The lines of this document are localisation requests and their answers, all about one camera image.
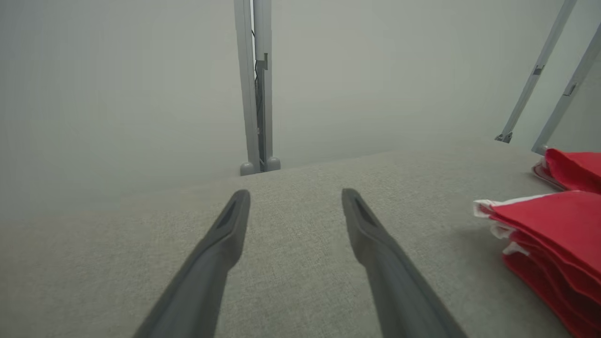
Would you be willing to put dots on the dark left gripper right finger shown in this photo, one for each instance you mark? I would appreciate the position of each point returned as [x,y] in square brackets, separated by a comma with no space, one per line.
[399,305]

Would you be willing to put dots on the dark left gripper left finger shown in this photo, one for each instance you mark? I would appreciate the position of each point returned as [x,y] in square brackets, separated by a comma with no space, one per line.
[192,300]

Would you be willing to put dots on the red basketball jersey number 23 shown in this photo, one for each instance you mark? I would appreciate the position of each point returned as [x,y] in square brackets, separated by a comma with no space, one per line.
[554,234]

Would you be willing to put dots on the red shorts white trim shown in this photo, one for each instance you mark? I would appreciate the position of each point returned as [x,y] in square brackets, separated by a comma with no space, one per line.
[577,171]

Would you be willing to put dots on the grey metal frame post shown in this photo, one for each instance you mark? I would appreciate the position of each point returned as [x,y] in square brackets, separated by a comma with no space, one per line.
[263,28]
[246,70]
[547,47]
[570,94]

